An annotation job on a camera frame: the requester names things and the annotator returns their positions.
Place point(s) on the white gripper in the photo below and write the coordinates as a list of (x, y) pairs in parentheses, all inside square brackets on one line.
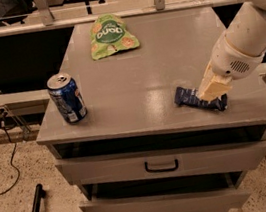
[(231, 59)]

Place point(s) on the blue rxbar blueberry wrapper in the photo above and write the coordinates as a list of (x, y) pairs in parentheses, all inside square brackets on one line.
[(188, 97)]

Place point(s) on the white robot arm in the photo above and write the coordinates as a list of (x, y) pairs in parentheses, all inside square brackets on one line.
[(247, 31)]

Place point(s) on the blue pepsi can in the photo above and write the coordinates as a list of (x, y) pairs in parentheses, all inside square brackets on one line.
[(65, 94)]

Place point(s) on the grey drawer cabinet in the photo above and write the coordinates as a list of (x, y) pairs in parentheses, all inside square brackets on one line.
[(132, 119)]

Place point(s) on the green snack chip bag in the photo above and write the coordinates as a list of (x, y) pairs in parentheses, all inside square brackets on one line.
[(109, 35)]

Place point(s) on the black drawer handle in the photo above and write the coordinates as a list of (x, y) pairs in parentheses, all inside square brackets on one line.
[(161, 168)]

